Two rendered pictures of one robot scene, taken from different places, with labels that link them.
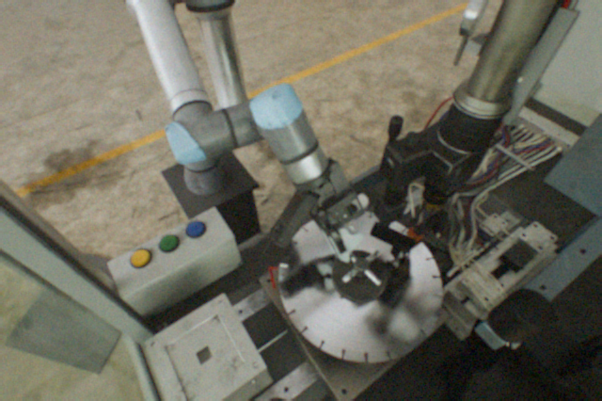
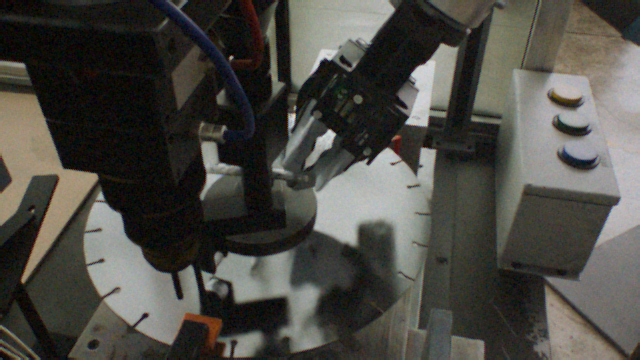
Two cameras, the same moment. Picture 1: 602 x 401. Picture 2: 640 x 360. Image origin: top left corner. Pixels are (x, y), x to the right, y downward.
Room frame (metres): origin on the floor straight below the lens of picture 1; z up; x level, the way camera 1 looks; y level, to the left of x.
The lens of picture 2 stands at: (0.62, -0.37, 1.33)
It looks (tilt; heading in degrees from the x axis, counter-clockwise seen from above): 41 degrees down; 134
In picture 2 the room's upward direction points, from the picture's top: straight up
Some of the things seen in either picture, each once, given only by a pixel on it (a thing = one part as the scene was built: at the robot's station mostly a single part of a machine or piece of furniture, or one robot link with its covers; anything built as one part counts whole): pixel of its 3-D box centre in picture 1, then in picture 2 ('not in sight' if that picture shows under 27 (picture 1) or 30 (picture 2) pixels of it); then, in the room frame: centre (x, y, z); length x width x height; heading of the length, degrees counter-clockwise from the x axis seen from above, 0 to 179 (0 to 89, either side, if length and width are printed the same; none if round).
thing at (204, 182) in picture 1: (204, 167); not in sight; (0.77, 0.29, 0.80); 0.15 x 0.15 x 0.10
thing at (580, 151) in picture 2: (196, 230); (578, 156); (0.47, 0.25, 0.90); 0.04 x 0.04 x 0.02
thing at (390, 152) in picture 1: (398, 181); (243, 28); (0.36, -0.17, 1.17); 0.06 x 0.05 x 0.20; 113
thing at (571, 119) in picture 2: (169, 244); (571, 124); (0.43, 0.31, 0.90); 0.04 x 0.04 x 0.02
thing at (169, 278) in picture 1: (181, 263); (545, 166); (0.42, 0.30, 0.82); 0.28 x 0.11 x 0.15; 122
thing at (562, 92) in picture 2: (141, 259); (565, 97); (0.39, 0.37, 0.90); 0.04 x 0.04 x 0.02
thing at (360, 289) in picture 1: (359, 273); (259, 198); (0.30, -0.12, 0.96); 0.11 x 0.11 x 0.03
